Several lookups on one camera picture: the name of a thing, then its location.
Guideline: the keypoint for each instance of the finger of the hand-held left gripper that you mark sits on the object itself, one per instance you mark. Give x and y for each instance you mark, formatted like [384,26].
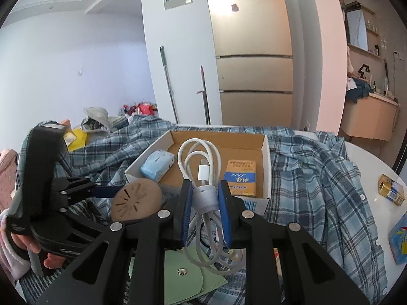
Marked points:
[82,220]
[106,191]

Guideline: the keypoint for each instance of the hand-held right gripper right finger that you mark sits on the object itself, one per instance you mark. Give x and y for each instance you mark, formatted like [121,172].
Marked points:
[224,216]

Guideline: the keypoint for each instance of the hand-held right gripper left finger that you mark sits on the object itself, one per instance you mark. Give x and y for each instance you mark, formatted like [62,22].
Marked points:
[187,216]

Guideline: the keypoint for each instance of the round beige disc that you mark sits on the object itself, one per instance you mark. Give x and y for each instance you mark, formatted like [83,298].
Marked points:
[136,200]

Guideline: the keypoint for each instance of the blue and yellow cigarette pack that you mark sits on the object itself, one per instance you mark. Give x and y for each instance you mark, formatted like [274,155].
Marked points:
[240,178]

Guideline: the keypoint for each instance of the light blue tissue pack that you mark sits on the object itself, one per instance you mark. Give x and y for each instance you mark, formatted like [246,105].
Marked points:
[157,165]

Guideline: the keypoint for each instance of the green snap pouch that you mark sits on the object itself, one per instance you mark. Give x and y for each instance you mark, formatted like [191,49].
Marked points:
[178,281]

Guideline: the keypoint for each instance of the white cardboard box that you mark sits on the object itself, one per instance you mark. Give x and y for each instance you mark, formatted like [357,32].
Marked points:
[241,152]

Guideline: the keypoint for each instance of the person's left forearm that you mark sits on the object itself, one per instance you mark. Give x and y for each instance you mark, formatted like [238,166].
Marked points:
[12,260]

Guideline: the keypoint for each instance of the person's left hand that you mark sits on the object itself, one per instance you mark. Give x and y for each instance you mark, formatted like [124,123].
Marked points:
[30,245]

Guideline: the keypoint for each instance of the pink dotted cloth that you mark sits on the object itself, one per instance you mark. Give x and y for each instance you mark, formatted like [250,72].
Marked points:
[7,178]

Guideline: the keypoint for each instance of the yellow packet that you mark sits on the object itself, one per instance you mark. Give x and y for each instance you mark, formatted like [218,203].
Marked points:
[76,139]

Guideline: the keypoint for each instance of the orange small container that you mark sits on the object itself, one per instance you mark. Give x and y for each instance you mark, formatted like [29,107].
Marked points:
[65,123]

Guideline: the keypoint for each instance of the white plastic bag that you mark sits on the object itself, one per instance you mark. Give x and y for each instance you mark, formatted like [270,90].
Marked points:
[98,117]

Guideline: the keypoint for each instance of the blue plaid shirt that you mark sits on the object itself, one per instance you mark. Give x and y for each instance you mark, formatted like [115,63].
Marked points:
[302,181]

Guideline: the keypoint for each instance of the pile of red things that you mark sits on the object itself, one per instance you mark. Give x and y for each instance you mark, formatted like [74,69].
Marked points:
[141,108]

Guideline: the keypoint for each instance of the gold refrigerator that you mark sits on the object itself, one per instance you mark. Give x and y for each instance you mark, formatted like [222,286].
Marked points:
[254,54]

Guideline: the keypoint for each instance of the beige vanity cabinet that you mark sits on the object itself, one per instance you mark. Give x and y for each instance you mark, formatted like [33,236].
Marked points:
[372,117]

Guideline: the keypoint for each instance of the blue clothes pile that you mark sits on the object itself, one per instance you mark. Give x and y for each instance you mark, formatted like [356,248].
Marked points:
[357,90]

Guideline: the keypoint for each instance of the black faucet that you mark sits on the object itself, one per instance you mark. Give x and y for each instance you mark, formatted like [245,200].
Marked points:
[363,69]

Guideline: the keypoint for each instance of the bathroom mirror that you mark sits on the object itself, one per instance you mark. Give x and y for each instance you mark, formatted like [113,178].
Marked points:
[356,28]

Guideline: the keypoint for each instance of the beige wall shelf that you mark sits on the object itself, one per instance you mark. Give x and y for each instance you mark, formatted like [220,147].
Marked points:
[372,31]

